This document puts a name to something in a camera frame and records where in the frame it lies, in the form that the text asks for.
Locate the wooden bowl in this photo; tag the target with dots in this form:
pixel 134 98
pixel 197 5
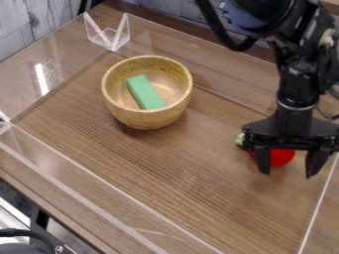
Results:
pixel 171 80

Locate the clear acrylic corner bracket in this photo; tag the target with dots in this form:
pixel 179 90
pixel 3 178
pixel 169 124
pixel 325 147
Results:
pixel 109 38

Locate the green rectangular block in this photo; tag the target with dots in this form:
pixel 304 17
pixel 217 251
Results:
pixel 145 93

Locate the red plush fruit green stem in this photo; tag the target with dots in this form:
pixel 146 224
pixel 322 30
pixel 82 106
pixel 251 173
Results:
pixel 279 156

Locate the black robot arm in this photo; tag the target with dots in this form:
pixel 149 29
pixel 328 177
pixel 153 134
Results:
pixel 300 29

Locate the black metal table frame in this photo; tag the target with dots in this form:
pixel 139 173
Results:
pixel 66 242

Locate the clear acrylic tray wall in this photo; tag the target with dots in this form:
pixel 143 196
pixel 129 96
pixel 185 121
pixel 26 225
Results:
pixel 113 221

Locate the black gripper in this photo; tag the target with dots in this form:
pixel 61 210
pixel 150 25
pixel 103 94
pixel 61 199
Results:
pixel 293 129

